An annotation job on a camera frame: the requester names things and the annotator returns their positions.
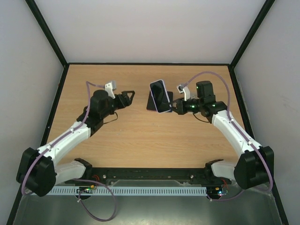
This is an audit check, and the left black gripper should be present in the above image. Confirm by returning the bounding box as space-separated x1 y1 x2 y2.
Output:
101 91 135 120

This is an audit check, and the dark blue phone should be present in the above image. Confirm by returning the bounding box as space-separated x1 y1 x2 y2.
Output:
165 91 173 113

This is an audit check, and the lilac phone case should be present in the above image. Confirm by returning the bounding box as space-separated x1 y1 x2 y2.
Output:
149 79 172 114

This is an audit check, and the black phone white edge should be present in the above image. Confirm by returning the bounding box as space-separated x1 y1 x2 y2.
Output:
146 91 157 112

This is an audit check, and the beige phone case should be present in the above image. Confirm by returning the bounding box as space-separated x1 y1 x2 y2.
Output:
190 92 198 99

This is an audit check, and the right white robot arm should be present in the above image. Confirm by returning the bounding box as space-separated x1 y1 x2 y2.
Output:
170 81 274 190

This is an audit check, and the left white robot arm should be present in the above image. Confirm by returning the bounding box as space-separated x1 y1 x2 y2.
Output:
16 90 135 196

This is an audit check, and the right controller board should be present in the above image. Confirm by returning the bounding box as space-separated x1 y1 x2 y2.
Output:
212 187 229 196

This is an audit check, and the controller board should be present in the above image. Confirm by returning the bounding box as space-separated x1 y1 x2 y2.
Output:
212 187 229 196
76 185 97 194

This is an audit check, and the left controller board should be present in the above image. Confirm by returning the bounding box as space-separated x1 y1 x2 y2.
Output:
76 185 97 194

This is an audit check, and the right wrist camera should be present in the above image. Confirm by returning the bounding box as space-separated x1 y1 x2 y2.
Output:
177 84 191 101

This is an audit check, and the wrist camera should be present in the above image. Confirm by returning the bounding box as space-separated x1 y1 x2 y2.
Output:
105 80 117 99
177 84 191 101

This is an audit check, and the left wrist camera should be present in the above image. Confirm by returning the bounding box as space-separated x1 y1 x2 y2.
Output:
105 80 117 99

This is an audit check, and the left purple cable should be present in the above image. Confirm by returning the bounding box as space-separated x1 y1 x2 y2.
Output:
21 81 117 222

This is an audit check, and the black mounting rail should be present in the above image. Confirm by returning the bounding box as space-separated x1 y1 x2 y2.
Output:
64 167 233 185

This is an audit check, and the white slotted cable duct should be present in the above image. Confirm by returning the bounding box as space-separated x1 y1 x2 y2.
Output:
46 186 208 196

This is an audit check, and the black aluminium frame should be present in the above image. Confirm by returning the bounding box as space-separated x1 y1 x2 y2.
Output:
7 0 289 225

